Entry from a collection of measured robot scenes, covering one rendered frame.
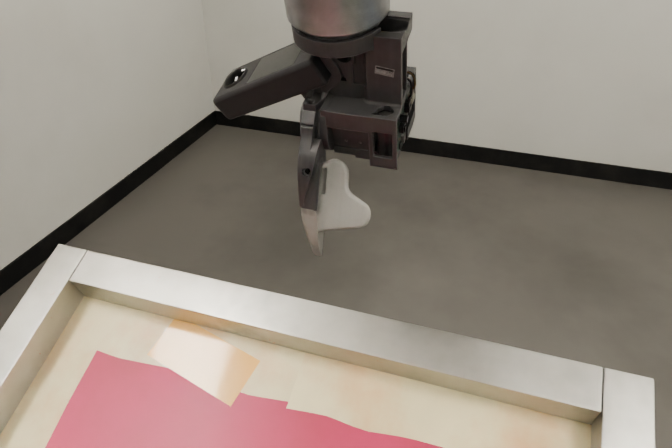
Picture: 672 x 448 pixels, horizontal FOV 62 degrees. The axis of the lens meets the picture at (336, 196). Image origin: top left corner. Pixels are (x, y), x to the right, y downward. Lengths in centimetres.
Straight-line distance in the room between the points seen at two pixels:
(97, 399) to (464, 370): 34
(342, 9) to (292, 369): 33
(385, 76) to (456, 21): 323
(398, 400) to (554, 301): 234
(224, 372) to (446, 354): 21
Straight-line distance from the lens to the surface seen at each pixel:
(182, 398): 57
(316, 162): 46
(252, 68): 49
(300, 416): 54
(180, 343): 59
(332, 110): 44
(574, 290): 294
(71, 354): 64
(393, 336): 51
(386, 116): 43
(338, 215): 48
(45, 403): 64
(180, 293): 58
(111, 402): 60
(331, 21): 39
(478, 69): 371
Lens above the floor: 177
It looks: 31 degrees down
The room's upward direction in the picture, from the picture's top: straight up
